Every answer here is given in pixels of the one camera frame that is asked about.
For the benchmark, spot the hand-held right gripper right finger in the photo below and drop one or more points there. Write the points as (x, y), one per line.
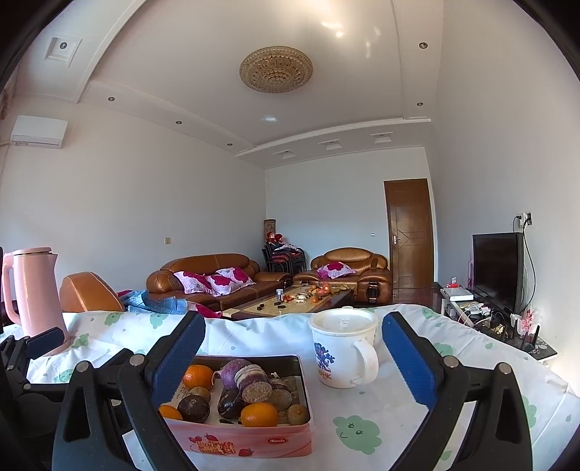
(408, 357)

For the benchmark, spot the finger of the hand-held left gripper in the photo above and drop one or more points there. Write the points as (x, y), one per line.
(108, 362)
(45, 343)

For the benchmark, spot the dark maroon passion fruit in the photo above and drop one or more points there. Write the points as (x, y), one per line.
(193, 408)

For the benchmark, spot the pink tin box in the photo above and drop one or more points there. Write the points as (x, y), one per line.
(226, 441)

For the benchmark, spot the stacked dark chairs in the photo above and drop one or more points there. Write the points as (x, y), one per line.
(283, 260)

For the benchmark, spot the white mug lid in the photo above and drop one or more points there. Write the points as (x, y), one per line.
(342, 320)

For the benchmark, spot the brown wooden door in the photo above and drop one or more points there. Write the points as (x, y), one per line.
(408, 235)

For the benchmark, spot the orange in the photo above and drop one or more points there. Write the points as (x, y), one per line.
(258, 415)
(170, 412)
(198, 376)

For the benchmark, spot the dark purple fruit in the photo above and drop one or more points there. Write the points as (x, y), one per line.
(230, 404)

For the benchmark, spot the white air conditioner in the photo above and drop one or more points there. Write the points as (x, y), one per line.
(40, 131)

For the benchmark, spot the white printed mug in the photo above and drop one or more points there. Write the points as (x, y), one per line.
(335, 362)

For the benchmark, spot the black television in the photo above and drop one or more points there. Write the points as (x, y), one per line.
(496, 267)

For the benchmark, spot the brown leather chair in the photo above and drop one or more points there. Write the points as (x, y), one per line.
(88, 292)

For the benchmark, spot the blue plaid blanket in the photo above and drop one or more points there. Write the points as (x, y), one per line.
(154, 304)

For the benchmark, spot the wall socket with plug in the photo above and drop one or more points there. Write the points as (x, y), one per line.
(524, 219)

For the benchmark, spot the white flat box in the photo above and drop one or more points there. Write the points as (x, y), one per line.
(457, 294)

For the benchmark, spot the cut purple yam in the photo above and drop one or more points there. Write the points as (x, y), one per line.
(256, 390)

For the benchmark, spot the round crystal ceiling lamp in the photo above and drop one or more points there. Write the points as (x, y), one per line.
(276, 70)

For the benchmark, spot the pink electric kettle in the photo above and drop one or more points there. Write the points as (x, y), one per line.
(36, 299)

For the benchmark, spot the wooden coffee table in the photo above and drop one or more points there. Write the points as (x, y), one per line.
(290, 310)

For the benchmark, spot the brown leather armchair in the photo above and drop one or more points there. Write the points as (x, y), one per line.
(353, 256)

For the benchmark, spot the tall patterned vase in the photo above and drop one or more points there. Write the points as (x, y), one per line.
(269, 228)

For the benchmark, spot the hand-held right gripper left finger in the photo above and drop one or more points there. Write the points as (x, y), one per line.
(179, 357)

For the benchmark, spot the brown leather sofa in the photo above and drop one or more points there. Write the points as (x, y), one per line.
(213, 262)

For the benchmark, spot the white cloud-print tablecloth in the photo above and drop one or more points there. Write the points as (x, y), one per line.
(281, 335)

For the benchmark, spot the pink floral pillow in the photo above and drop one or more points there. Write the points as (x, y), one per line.
(231, 280)
(194, 283)
(335, 270)

